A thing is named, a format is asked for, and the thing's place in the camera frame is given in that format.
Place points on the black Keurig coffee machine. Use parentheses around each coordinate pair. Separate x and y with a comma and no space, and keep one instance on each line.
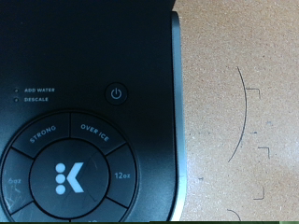
(87,93)

